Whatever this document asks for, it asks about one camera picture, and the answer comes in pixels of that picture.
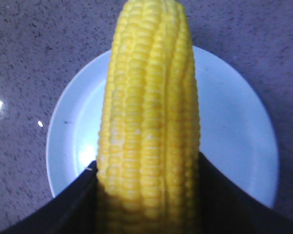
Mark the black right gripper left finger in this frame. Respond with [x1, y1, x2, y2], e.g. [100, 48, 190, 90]
[1, 161, 97, 234]

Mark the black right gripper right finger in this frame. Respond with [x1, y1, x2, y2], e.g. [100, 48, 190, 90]
[199, 153, 293, 234]

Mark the light blue round plate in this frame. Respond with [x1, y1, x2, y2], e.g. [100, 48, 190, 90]
[46, 47, 279, 208]

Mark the yellow corn cob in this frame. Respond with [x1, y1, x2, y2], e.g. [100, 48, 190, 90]
[95, 0, 200, 234]

